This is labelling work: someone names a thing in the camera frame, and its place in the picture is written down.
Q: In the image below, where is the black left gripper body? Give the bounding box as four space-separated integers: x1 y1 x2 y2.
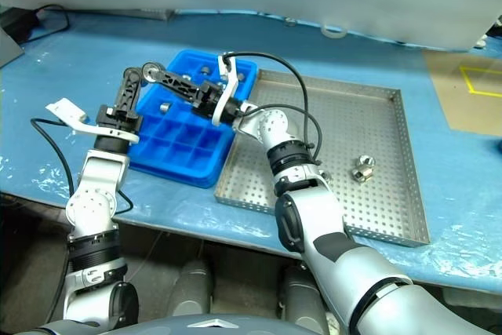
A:
96 103 143 140

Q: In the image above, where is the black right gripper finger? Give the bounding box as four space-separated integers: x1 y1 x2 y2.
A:
155 68 205 101

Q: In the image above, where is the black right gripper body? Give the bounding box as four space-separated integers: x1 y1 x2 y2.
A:
191 79 225 119

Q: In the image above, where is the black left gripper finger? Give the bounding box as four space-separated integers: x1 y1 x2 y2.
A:
115 67 143 118

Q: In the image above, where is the blue compartment tray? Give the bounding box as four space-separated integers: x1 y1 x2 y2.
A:
128 49 259 189

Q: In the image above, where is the blue table mat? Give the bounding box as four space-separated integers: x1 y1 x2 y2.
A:
0 7 502 293

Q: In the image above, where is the dark grey flat panel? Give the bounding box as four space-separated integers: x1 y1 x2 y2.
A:
0 27 25 69

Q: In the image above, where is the clear tape roll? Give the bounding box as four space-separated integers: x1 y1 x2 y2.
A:
320 24 347 40

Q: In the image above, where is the perforated metal tray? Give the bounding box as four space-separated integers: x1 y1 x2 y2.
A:
213 69 431 249

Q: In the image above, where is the grey rounded robot leg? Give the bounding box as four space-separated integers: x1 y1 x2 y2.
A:
280 266 330 335
172 259 215 319

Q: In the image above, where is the grey robot torso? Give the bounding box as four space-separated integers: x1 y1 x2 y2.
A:
23 313 326 335

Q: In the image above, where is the brown cardboard mat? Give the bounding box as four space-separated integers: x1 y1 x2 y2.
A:
421 49 502 138

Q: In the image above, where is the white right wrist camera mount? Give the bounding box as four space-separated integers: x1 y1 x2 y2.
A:
211 54 241 126

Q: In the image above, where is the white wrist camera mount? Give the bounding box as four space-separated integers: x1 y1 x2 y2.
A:
211 54 241 126
44 99 140 144

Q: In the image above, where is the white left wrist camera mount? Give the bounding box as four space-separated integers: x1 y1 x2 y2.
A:
44 99 140 144

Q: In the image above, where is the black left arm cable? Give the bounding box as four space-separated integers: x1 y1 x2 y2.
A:
30 116 134 214

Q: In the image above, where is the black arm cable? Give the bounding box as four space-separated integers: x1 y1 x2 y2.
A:
30 116 134 214
224 51 325 167

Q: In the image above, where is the thin black cable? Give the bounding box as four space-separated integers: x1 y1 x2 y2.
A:
23 4 71 44

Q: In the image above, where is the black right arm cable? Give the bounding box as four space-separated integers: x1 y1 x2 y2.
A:
224 51 325 167

